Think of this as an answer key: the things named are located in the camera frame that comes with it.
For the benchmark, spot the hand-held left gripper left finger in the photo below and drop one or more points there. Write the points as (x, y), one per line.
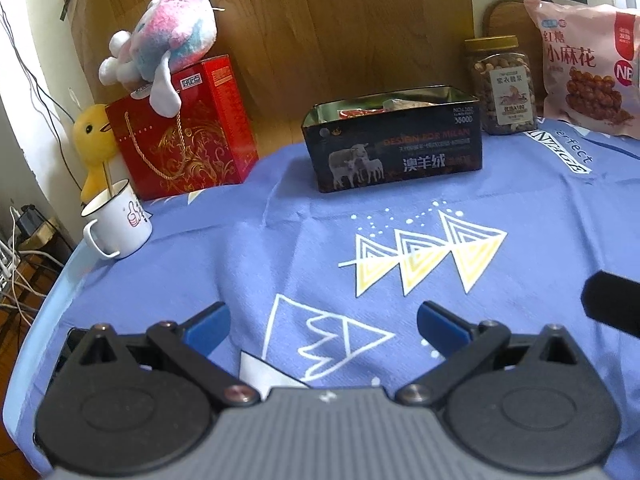
(207, 325)

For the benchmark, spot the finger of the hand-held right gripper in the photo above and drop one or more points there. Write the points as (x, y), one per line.
(612, 300)

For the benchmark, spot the red snack packet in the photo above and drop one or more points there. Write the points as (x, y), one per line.
(360, 112)

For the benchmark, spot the pink snack bag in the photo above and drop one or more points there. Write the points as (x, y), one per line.
(585, 70)

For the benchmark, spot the thin wooden stick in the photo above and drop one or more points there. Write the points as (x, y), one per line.
(106, 177)

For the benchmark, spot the pink blue plush toy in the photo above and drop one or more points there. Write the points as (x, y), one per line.
(175, 35)

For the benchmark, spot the white enamel mug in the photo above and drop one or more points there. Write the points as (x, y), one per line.
(125, 220)

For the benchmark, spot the yellow duck plush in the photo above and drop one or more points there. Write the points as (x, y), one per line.
(92, 135)

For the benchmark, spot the smartphone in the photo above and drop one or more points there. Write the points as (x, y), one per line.
(71, 345)

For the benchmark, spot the round wooden board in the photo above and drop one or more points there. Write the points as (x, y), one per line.
(510, 20)

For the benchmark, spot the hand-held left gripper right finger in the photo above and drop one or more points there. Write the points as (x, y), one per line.
(440, 321)

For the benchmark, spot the red gift bag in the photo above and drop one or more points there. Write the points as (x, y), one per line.
(210, 135)

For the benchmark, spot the clear nut jar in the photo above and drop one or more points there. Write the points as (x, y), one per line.
(500, 90)

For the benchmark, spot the blue printed cloth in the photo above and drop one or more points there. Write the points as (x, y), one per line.
(250, 260)

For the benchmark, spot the wood grain backdrop sheet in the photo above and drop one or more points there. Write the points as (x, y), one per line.
(325, 35)

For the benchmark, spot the black tin box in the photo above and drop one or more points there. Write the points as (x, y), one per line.
(400, 160)

